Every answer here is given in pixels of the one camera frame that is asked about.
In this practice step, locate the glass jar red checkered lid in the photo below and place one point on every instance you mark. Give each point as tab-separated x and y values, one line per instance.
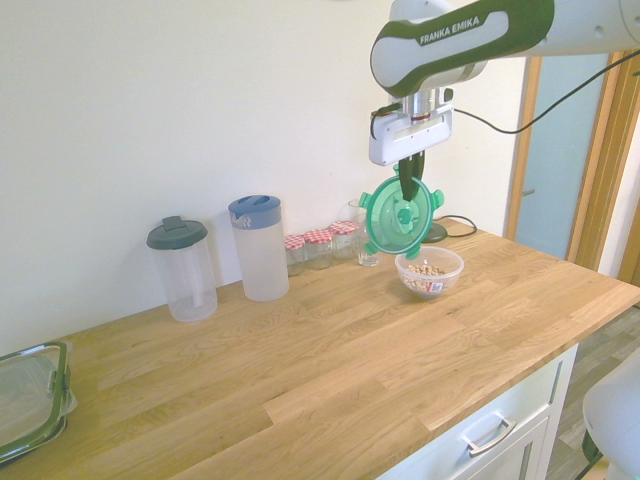
318	250
295	257
344	242

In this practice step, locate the rectangular container green rim lid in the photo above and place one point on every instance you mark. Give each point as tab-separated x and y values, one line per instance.
30	400

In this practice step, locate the frosted glass door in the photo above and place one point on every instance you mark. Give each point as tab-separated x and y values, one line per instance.
555	200

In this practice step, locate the green chair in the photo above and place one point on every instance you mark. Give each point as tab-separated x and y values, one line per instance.
591	450

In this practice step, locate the clear cereal food bowl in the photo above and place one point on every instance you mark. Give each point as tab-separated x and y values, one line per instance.
430	285

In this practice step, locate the ribbed glass tumbler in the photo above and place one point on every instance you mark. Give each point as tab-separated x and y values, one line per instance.
369	255

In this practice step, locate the green round container lid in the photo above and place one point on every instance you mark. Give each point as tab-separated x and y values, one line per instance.
387	220

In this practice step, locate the clear pitcher blue lid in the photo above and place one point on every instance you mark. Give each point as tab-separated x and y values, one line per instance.
262	260

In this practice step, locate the wooden door frame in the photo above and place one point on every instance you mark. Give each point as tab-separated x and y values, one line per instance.
607	175

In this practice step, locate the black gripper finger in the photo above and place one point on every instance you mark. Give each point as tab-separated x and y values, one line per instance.
406	182
420	167

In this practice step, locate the dark round kettle base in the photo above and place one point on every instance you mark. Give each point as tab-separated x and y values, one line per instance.
436	234

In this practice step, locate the white cabinet drawers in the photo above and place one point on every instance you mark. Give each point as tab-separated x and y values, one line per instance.
505	400

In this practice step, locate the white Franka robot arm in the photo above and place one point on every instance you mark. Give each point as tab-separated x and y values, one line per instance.
450	45

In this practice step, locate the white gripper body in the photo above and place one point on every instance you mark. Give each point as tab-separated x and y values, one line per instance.
400	140

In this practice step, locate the clear pitcher dark grey lid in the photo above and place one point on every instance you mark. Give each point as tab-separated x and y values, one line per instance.
185	280

